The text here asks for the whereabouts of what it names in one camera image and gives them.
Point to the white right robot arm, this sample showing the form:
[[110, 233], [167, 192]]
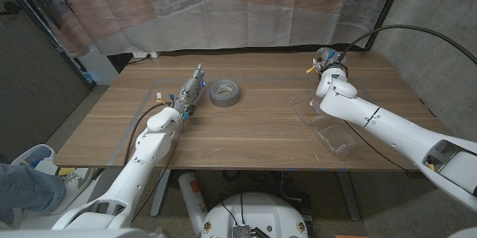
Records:
[[395, 130]]

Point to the perforated partition panel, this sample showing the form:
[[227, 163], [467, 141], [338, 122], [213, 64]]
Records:
[[33, 81]]

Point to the grey duct tape roll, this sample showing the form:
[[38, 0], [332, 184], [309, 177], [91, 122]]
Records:
[[224, 98]]

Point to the black backdrop stand pole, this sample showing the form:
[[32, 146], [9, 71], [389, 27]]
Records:
[[387, 6]]

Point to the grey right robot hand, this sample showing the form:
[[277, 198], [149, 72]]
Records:
[[327, 58]]

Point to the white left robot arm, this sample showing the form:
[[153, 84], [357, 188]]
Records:
[[139, 167]]

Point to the printed room backdrop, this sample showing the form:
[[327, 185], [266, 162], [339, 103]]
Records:
[[231, 18]]

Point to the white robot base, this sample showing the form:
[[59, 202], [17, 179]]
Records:
[[257, 213]]

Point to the white storage bin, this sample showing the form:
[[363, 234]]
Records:
[[35, 154]]

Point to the white power strip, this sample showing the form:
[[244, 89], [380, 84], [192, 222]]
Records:
[[143, 55]]

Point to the white sneaker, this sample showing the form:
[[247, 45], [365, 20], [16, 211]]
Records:
[[72, 182]]

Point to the clear plastic clamshell container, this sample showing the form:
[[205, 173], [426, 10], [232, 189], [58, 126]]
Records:
[[335, 139]]

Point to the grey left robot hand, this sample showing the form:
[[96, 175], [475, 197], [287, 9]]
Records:
[[190, 90]]

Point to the white roll with orange label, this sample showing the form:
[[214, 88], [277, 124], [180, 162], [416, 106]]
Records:
[[193, 197]]

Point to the white table leg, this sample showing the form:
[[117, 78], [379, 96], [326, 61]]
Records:
[[349, 197], [161, 193]]

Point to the person's leg in jeans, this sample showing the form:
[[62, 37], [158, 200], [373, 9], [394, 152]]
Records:
[[26, 189]]

